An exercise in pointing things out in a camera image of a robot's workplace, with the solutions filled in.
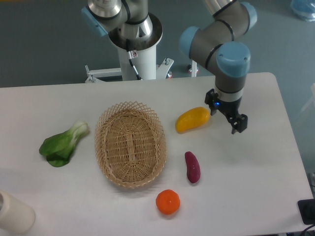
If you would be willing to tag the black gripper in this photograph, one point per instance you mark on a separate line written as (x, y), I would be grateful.
(239, 122)

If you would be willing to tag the yellow mango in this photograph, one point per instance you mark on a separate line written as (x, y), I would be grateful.
(191, 119)

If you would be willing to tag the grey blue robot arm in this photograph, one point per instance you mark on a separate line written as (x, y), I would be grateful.
(215, 47)

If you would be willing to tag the purple sweet potato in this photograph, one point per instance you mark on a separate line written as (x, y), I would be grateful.
(193, 167)

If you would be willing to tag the woven wicker basket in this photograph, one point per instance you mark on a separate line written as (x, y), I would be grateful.
(130, 144)

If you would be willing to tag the orange tangerine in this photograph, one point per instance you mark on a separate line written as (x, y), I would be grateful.
(168, 202)

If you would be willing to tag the black device at edge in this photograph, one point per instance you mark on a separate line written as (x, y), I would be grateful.
(307, 211)

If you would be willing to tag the blue bag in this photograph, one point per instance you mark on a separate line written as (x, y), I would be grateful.
(304, 9)

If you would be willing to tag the green bok choy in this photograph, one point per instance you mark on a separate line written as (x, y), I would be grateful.
(58, 149)

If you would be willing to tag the white cylinder bottle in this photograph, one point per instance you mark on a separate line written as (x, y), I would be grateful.
(15, 215)

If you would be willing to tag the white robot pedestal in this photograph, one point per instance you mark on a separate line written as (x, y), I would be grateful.
(136, 47)

